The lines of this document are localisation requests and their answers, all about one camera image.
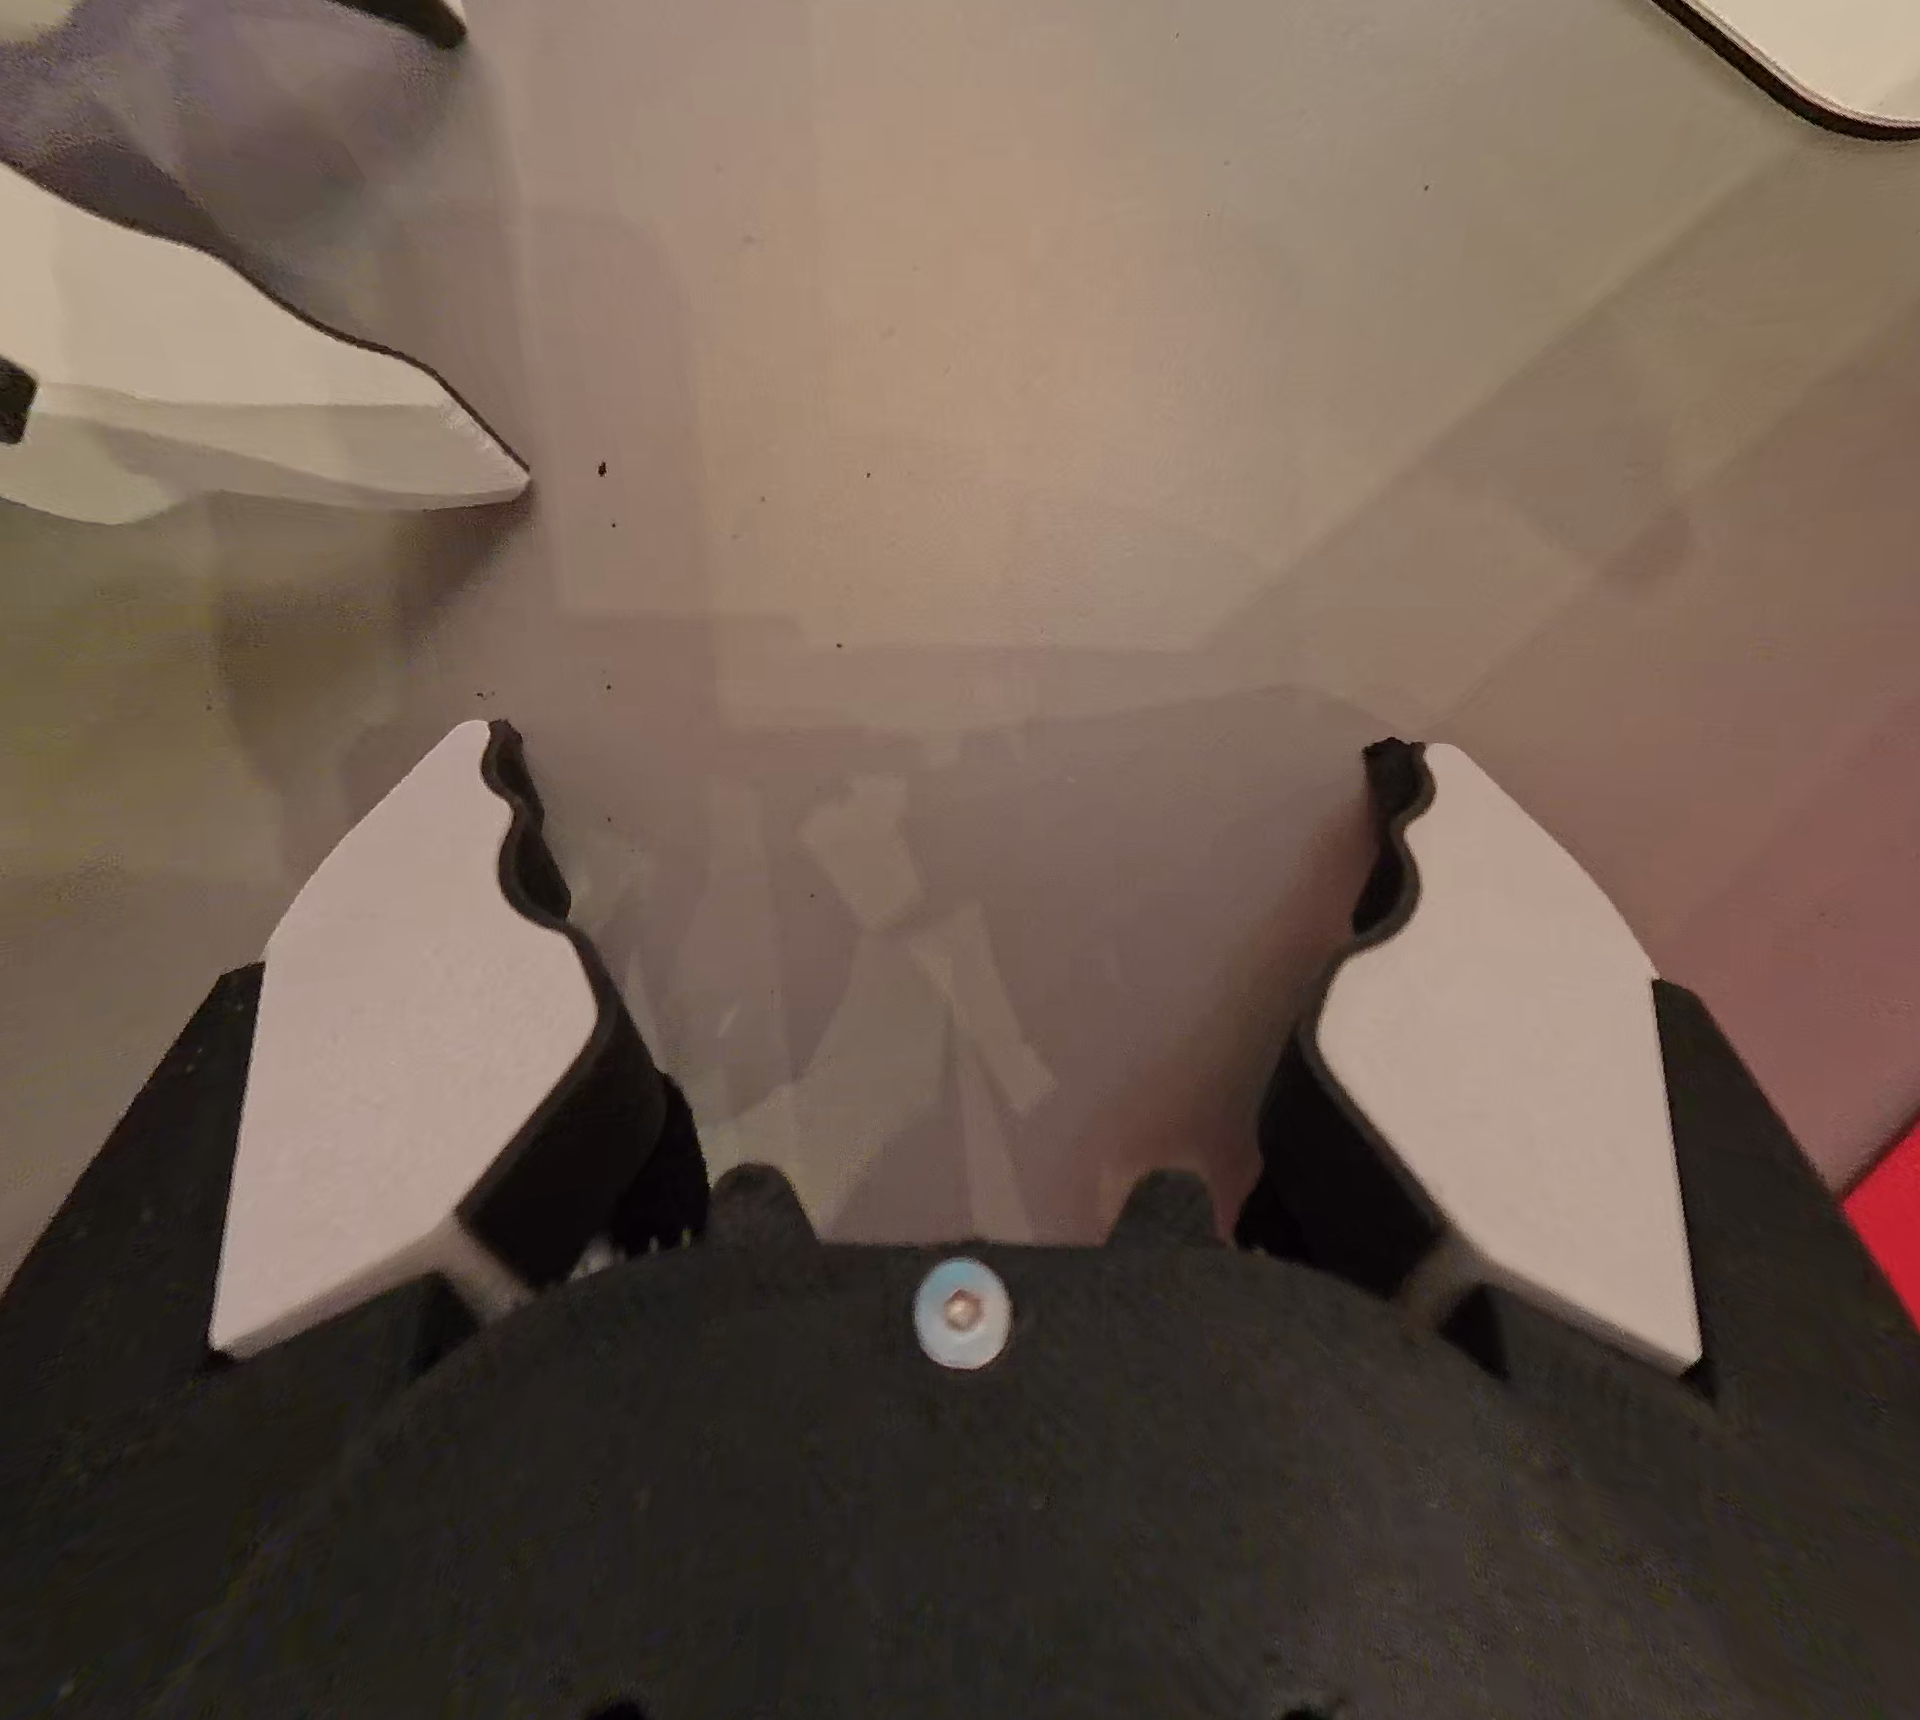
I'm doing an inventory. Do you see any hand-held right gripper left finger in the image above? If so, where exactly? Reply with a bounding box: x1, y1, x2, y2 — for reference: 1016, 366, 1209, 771
206, 718, 710, 1360

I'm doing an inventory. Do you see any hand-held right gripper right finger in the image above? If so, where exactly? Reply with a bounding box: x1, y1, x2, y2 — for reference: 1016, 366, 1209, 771
1233, 736, 1707, 1378

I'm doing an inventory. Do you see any red plastic box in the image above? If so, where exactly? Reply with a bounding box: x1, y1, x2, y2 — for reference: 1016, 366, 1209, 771
1837, 1110, 1920, 1250

